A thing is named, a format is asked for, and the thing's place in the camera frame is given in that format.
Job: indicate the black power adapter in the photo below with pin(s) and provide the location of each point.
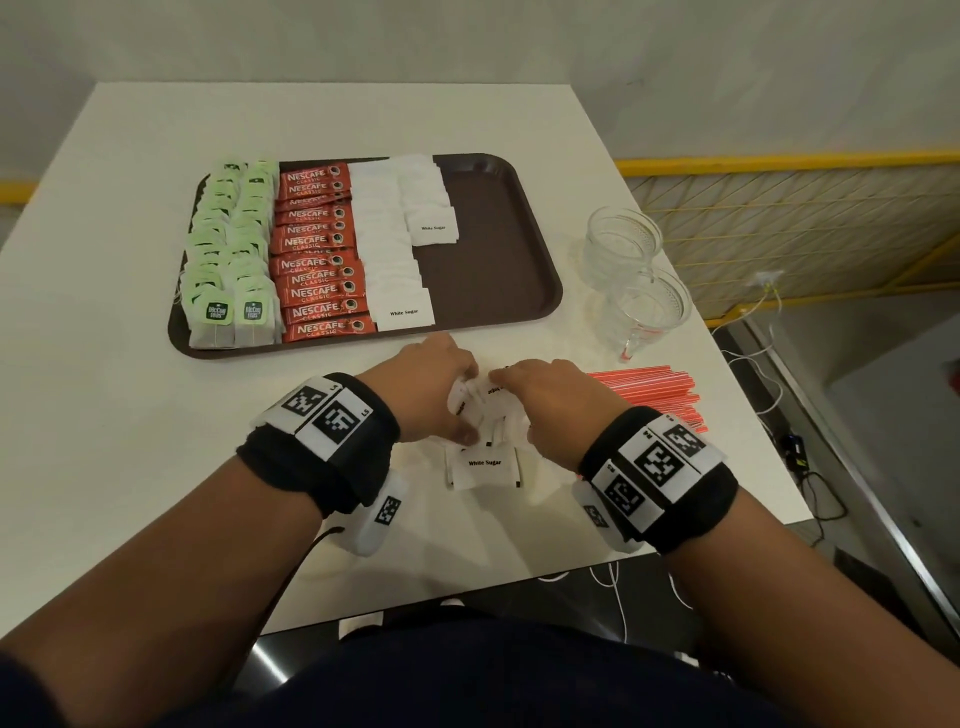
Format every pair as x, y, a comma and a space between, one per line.
793, 450

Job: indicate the person's right forearm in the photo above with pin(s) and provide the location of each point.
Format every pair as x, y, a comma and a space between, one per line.
810, 622

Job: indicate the row of tea bags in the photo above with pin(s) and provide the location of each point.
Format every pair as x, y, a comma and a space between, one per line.
251, 262
206, 262

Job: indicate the clear patterned glass cup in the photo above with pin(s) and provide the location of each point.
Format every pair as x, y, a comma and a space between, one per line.
649, 315
622, 244

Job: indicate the person's dark shirt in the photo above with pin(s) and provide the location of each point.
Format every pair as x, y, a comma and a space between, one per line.
487, 675

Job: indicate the brown tray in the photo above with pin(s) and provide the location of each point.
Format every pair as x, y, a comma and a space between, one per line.
495, 262

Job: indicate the person's dark sleeve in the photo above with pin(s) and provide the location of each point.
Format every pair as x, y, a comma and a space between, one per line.
30, 694

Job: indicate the person's right hand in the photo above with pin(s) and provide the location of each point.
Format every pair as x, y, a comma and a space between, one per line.
570, 412

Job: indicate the yellow mesh railing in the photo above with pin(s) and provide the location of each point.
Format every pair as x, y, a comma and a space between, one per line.
15, 191
810, 217

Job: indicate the black glossy furniture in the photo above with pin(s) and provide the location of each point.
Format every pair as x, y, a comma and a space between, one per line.
570, 600

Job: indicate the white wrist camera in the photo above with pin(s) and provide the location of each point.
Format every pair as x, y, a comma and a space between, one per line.
375, 517
600, 525

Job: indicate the pile of red stirrer sticks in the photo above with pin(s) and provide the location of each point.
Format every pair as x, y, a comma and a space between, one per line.
660, 390

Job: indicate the person's left forearm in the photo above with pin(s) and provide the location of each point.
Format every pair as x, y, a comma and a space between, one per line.
150, 592

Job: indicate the black right wristband with markers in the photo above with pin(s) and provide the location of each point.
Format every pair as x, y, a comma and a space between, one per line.
697, 502

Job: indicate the row of red Nescafe sachets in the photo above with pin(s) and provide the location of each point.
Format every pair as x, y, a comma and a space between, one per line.
315, 292

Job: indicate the person's left hand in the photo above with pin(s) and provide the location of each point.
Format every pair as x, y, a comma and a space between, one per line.
420, 390

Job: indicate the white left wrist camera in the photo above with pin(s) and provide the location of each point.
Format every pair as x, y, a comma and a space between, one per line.
375, 517

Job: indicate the pile of white sugar sachets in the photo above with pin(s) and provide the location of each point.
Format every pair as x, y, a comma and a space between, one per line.
484, 465

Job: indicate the black left wristband with markers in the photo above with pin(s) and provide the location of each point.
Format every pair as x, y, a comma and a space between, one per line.
337, 457

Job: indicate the black wristband with markers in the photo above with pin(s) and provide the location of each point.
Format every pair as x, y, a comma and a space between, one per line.
697, 502
337, 457

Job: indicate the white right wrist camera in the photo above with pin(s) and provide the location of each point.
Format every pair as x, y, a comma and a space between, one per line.
600, 525

